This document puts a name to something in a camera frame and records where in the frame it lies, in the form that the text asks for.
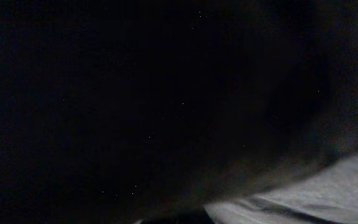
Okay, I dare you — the dark blue shorts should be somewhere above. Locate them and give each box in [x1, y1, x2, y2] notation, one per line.
[0, 1, 358, 223]

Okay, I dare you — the folded grey shorts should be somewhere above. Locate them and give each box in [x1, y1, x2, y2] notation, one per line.
[205, 156, 358, 224]

